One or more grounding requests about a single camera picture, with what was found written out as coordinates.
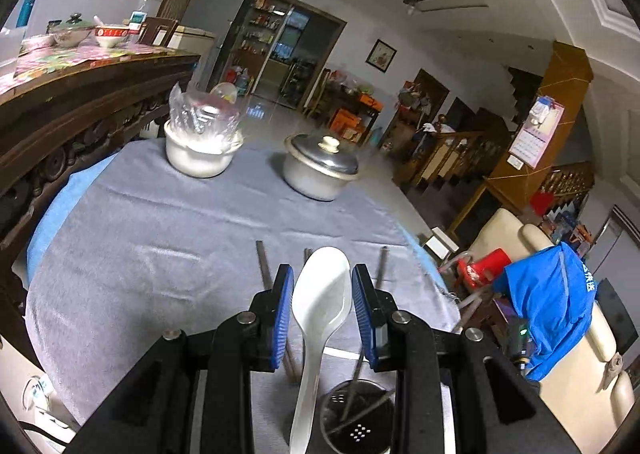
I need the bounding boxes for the aluminium pot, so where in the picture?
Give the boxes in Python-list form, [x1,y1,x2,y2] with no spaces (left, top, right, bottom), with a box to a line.
[282,154,351,202]

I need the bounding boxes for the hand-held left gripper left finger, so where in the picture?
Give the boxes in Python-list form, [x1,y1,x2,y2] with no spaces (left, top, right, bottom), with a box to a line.
[65,264,296,454]

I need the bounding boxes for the grey refrigerator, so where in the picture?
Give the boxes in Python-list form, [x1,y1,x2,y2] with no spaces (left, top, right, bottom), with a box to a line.
[186,0,263,94]

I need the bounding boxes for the black perforated utensil holder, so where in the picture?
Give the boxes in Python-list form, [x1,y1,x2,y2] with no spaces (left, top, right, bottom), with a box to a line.
[317,379,398,454]

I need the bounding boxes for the red and white bowl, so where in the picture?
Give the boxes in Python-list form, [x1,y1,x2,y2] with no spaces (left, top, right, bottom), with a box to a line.
[95,24,130,48]

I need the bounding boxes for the floral checked table cover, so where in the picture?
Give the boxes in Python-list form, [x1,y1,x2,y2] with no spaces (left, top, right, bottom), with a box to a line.
[0,41,173,94]

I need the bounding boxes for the carved wooden sideboard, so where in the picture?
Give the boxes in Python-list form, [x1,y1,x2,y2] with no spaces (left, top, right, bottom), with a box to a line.
[0,51,201,375]

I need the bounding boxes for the small white floor fan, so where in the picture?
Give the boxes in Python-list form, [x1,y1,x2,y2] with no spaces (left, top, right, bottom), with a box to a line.
[210,82,238,104]

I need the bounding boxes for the grey tablecloth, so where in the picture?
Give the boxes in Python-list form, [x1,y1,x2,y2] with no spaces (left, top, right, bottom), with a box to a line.
[25,136,461,454]

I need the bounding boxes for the orange cardboard boxes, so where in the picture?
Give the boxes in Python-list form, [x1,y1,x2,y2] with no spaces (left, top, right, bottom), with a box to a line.
[330,108,363,135]

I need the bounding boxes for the red plastic stool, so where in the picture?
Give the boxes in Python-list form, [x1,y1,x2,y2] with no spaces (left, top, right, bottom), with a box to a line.
[455,248,512,292]

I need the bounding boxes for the white chest freezer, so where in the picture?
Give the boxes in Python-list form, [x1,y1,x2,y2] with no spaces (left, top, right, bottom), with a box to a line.
[167,26,217,79]

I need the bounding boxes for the wall calendar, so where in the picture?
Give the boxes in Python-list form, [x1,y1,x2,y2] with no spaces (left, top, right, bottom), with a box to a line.
[509,94,566,169]

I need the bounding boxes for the aluminium pot lid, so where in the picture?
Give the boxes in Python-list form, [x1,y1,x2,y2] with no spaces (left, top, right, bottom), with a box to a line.
[285,134,361,179]

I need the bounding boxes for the white step block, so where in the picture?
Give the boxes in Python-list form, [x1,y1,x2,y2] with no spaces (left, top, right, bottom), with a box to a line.
[425,228,458,259]

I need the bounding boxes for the dark wooden side table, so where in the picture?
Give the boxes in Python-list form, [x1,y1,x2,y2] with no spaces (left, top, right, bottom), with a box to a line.
[310,68,386,135]

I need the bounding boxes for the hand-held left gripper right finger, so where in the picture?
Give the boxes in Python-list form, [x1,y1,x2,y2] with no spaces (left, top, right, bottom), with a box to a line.
[351,264,581,454]

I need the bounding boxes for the blue jacket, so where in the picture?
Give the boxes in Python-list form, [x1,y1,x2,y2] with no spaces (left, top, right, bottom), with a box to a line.
[502,241,598,382]

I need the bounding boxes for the clear plastic bag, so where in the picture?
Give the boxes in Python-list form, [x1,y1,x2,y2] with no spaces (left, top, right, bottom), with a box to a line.
[169,82,246,152]

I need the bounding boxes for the wooden stair railing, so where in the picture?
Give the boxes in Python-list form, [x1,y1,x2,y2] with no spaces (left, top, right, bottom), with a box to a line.
[400,124,511,195]

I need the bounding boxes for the pink bowl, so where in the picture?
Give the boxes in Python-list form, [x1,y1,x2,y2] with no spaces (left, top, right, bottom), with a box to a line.
[22,34,56,52]

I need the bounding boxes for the white plastic rice spoon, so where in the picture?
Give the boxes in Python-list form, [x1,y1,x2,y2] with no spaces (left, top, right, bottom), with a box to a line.
[289,246,352,454]

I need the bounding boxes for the shelf with bottles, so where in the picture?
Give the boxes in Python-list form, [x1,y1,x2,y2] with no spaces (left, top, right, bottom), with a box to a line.
[240,0,291,94]

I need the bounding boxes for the clear bottle with red cap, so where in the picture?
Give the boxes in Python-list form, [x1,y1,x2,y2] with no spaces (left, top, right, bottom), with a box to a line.
[130,0,156,32]

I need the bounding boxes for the framed wall picture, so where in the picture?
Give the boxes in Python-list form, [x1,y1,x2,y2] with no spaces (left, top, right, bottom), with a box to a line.
[366,39,398,73]

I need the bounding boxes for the bowl with glass lid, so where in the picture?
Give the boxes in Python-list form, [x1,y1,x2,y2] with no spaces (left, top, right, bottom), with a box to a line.
[52,12,96,47]

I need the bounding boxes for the beige armchair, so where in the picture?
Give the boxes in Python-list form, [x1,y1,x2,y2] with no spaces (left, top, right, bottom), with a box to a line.
[460,208,636,454]

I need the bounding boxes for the wooden chair back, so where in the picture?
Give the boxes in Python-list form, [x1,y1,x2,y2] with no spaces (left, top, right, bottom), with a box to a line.
[140,18,178,47]

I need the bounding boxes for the white power strip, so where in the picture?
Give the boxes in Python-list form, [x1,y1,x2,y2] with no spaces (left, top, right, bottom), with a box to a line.
[22,374,81,440]

